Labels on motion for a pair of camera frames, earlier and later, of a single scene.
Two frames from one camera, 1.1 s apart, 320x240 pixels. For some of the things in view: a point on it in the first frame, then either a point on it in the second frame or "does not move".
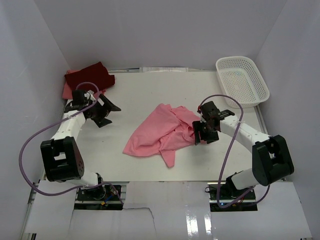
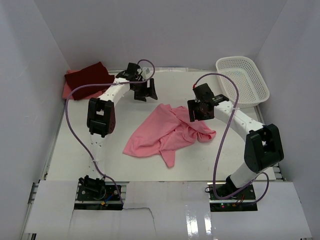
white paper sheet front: x=162 y=210 does not move
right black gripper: x=197 y=127 → x=192 y=105
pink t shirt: x=166 y=130 does not move
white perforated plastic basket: x=241 y=80 does not move
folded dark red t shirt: x=96 y=73 does not move
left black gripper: x=107 y=106 → x=141 y=96
